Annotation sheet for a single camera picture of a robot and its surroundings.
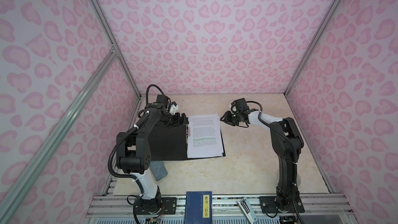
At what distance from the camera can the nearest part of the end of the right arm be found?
78 centimetres

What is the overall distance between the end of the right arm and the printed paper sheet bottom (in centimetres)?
9

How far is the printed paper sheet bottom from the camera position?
93 centimetres
